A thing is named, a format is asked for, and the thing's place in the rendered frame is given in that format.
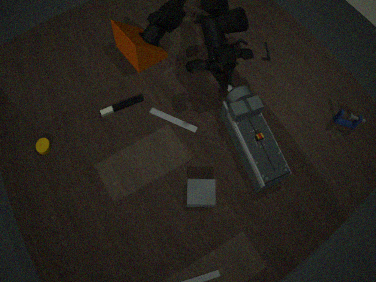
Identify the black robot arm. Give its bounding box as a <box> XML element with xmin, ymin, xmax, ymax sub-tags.
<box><xmin>138</xmin><ymin>0</ymin><xmax>249</xmax><ymax>65</ymax></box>

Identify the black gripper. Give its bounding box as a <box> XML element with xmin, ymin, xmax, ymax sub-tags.
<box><xmin>186</xmin><ymin>34</ymin><xmax>253</xmax><ymax>90</ymax></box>

